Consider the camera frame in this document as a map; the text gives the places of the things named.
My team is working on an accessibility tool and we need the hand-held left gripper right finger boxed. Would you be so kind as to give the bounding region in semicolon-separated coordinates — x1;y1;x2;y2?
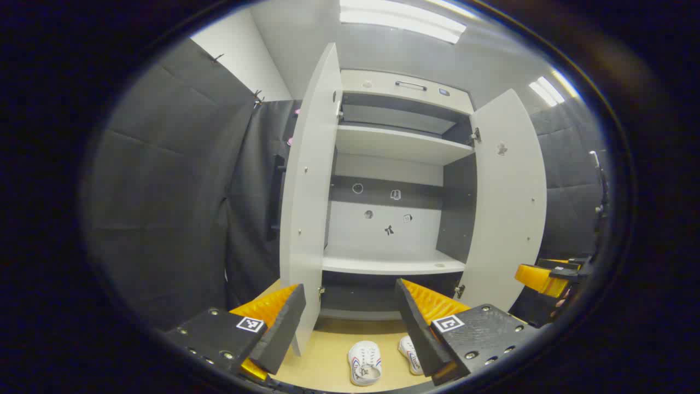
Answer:
395;278;539;386

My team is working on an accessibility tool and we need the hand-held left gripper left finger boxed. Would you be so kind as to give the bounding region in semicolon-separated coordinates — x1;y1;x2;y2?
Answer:
164;283;307;382

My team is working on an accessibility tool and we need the white striped shoe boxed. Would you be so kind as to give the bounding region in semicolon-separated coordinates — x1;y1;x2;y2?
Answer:
348;340;383;387
398;335;425;376

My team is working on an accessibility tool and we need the grey cabinet door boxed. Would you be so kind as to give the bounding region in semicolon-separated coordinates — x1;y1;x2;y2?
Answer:
279;43;344;356
457;89;547;314

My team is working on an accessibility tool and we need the black backdrop cloth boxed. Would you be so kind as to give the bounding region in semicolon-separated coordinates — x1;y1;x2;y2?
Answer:
82;38;610;330

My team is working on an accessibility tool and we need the small ceiling light panel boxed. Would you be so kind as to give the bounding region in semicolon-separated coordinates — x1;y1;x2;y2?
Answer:
528;70;580;108

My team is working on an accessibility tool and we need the long ceiling light panel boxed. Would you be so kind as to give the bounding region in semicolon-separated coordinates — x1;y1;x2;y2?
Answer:
339;0;467;44

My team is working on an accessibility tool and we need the black cabinet door handle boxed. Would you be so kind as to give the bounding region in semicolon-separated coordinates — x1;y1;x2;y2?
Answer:
267;153;287;241

